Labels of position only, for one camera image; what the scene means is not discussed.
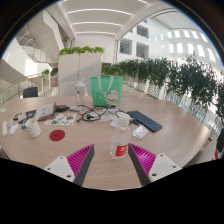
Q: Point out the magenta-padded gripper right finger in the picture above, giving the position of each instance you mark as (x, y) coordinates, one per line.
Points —
(160, 166)

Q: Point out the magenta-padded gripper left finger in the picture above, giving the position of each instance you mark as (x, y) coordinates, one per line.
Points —
(63, 166)

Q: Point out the clear water bottle red label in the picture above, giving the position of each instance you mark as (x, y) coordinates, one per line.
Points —
(119, 143)

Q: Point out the flat round red coaster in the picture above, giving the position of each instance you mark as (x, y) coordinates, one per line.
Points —
(57, 135)

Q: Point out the clear plastic packet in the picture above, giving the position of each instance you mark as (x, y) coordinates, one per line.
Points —
(140, 132)

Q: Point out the colourful sticker sheet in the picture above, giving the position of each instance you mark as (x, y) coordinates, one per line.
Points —
(60, 119)

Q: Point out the dark blue keyboard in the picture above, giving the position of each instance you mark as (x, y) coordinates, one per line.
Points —
(145, 120)

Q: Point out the white mug gold grid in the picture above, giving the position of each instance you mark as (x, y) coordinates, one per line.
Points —
(33, 128)

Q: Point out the black power adapter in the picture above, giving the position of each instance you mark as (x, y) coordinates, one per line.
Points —
(61, 108)

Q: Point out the white computer mouse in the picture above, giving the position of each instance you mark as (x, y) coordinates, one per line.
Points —
(13, 129)

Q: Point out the clear drinking tumbler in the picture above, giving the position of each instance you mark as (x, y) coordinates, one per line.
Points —
(79, 93)

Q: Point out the white chair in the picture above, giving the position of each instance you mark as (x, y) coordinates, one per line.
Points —
(66, 89)

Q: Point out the green tote bag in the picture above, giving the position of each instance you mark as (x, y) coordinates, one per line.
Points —
(100, 96)

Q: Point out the black chair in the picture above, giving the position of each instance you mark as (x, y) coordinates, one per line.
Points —
(30, 92)

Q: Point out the row of green hedge plants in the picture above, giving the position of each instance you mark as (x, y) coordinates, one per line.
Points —
(186, 76)

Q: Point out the white cabinet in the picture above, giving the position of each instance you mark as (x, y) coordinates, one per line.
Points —
(80, 68)

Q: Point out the low green leafy plants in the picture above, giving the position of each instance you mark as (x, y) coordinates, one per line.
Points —
(81, 50)

